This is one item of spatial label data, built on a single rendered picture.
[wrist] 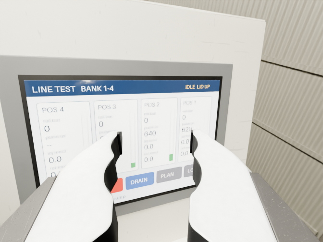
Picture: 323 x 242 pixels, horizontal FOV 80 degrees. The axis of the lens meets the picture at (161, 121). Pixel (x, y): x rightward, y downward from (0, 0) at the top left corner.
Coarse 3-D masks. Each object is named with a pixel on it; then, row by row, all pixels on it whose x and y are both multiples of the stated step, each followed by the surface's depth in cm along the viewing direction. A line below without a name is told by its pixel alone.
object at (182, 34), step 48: (0, 0) 29; (48, 0) 31; (96, 0) 33; (144, 0) 36; (0, 48) 30; (48, 48) 32; (96, 48) 35; (144, 48) 38; (192, 48) 42; (240, 48) 47; (240, 96) 51; (0, 144) 33; (240, 144) 55; (0, 192) 35; (144, 240) 50
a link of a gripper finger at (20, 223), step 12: (48, 180) 8; (36, 192) 8; (48, 192) 8; (24, 204) 7; (36, 204) 7; (12, 216) 7; (24, 216) 7; (36, 216) 7; (0, 228) 6; (12, 228) 6; (24, 228) 6; (0, 240) 6; (12, 240) 6; (24, 240) 6
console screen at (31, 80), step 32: (0, 64) 30; (32, 64) 32; (64, 64) 33; (96, 64) 35; (128, 64) 38; (160, 64) 40; (192, 64) 43; (224, 64) 46; (0, 96) 31; (32, 96) 33; (64, 96) 34; (96, 96) 37; (128, 96) 39; (160, 96) 42; (192, 96) 45; (224, 96) 48; (32, 128) 34; (64, 128) 36; (96, 128) 38; (128, 128) 41; (160, 128) 44; (192, 128) 47; (224, 128) 51; (32, 160) 35; (64, 160) 37; (128, 160) 42; (160, 160) 46; (192, 160) 49; (32, 192) 36; (128, 192) 44; (160, 192) 48; (192, 192) 52
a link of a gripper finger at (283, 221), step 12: (252, 180) 8; (264, 180) 8; (264, 192) 7; (264, 204) 7; (276, 204) 7; (276, 216) 7; (288, 216) 7; (276, 228) 6; (288, 228) 6; (300, 228) 6; (276, 240) 6; (288, 240) 6; (300, 240) 6; (312, 240) 6
